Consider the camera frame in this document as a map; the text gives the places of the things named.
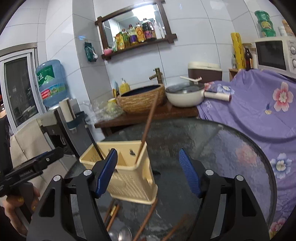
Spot left hand yellow nails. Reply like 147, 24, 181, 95
3, 195, 28, 236

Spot beige plastic utensil holder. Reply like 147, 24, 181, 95
79, 140, 159, 205

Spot water dispenser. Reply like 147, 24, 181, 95
37, 99, 95, 159

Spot black chopstick gold band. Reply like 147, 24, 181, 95
103, 198, 116, 226

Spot clear plastic bag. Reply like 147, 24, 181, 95
83, 98, 124, 125

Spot paper towel roll holder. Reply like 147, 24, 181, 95
59, 97, 85, 133

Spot woven brown basin sink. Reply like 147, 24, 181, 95
116, 84, 166, 114

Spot white pan glass lid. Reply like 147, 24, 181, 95
166, 83, 231, 108

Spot metal spoon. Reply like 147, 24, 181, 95
108, 226, 132, 241

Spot brown chopstick in holder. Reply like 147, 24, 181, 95
135, 92, 159, 164

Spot yellow soap bottle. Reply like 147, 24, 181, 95
119, 78, 130, 95

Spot blue water jug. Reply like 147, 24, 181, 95
36, 59, 69, 109

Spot brass faucet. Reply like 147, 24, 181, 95
149, 68, 163, 84

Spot white brown rice cooker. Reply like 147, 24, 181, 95
188, 61, 222, 83

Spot purple floral cloth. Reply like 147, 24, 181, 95
197, 69, 295, 240

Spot dark brown glass bottle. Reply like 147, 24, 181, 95
244, 48, 252, 71

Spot yellow roll package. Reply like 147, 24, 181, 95
231, 32, 246, 70

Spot white microwave oven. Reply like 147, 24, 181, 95
254, 36, 295, 79

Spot green stacked noodle cups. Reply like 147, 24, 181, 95
254, 11, 276, 38

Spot window with metal frame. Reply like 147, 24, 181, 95
1, 43, 47, 133

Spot green wall packet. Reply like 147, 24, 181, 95
84, 42, 98, 62

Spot wooden framed wall shelf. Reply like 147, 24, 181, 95
95, 1, 177, 60

